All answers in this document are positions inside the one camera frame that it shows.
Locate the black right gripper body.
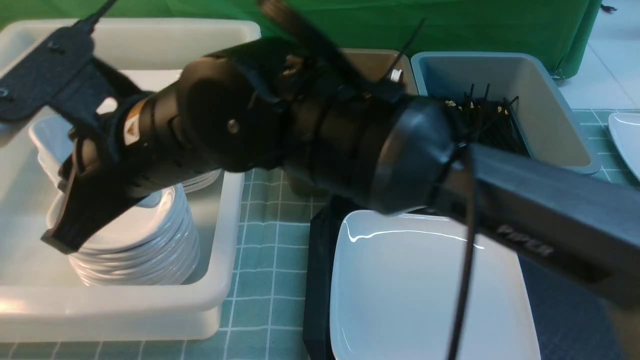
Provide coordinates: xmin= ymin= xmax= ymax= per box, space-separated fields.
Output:
xmin=41 ymin=92 xmax=201 ymax=255

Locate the large white square plate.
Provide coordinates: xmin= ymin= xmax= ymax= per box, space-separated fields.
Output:
xmin=330 ymin=210 xmax=541 ymax=360

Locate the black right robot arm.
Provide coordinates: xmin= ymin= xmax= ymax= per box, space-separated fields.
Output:
xmin=37 ymin=37 xmax=639 ymax=308

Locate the white plate at edge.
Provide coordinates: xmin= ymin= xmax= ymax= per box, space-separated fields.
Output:
xmin=608 ymin=112 xmax=640 ymax=178

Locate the stack of white bowls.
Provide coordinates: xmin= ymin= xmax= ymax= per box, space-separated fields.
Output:
xmin=67 ymin=185 xmax=201 ymax=286

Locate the stack of white square plates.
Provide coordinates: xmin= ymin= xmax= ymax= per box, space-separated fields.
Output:
xmin=29 ymin=69 xmax=222 ymax=193

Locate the large white plastic tub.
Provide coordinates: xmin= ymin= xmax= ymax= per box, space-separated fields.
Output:
xmin=0 ymin=18 xmax=261 ymax=343

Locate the black serving tray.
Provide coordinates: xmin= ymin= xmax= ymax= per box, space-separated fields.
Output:
xmin=302 ymin=195 xmax=626 ymax=360

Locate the green checked tablecloth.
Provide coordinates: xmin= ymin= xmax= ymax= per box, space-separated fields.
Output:
xmin=0 ymin=100 xmax=640 ymax=360

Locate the brown plastic bin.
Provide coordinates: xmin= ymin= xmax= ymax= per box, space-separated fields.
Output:
xmin=287 ymin=48 xmax=420 ymax=198

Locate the pile of black chopsticks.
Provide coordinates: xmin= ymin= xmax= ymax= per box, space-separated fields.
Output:
xmin=435 ymin=84 xmax=532 ymax=158

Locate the grey-blue plastic bin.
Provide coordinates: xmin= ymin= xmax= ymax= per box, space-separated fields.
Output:
xmin=410 ymin=52 xmax=601 ymax=175

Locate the green backdrop cloth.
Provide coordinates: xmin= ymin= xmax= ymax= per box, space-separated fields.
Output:
xmin=0 ymin=0 xmax=602 ymax=79

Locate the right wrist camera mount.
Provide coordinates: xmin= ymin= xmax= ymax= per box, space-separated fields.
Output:
xmin=0 ymin=25 xmax=143 ymax=128

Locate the black cable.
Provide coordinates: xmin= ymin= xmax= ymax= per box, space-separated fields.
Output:
xmin=445 ymin=142 xmax=478 ymax=360

